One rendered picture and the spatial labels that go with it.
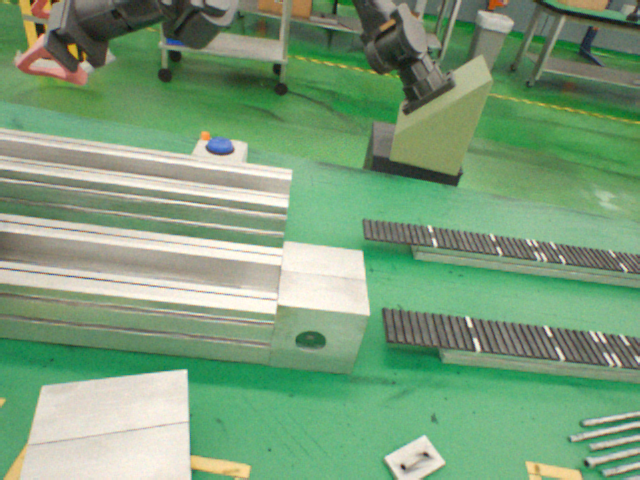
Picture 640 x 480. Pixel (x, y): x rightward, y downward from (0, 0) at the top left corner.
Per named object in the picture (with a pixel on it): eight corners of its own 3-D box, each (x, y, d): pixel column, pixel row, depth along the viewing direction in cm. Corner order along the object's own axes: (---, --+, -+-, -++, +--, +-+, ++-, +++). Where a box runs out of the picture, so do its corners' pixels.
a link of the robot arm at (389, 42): (431, 56, 93) (410, 68, 96) (407, 12, 89) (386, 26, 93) (416, 76, 87) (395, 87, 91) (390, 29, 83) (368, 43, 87)
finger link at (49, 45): (-9, 63, 52) (56, 41, 50) (4, 19, 55) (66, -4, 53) (40, 100, 58) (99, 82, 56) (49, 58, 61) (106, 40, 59)
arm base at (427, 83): (455, 74, 97) (406, 103, 102) (437, 41, 94) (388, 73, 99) (456, 86, 89) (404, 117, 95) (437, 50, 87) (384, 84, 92)
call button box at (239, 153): (246, 173, 80) (248, 140, 76) (237, 201, 72) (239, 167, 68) (200, 166, 79) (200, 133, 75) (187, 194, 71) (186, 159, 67)
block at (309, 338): (345, 295, 58) (361, 238, 53) (350, 375, 48) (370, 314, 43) (277, 287, 57) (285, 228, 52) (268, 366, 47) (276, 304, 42)
